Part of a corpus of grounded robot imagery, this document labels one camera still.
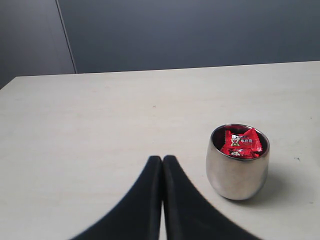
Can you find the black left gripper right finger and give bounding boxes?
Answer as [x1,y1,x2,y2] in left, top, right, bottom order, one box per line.
[162,155,258,240]

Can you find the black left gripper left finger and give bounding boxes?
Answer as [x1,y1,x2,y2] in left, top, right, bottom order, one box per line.
[73,155,163,240]

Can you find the stainless steel cup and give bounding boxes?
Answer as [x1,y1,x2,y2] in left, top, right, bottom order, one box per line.
[206,123,270,201]

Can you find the red candies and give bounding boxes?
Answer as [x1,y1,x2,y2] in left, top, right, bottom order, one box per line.
[220,128,263,159]

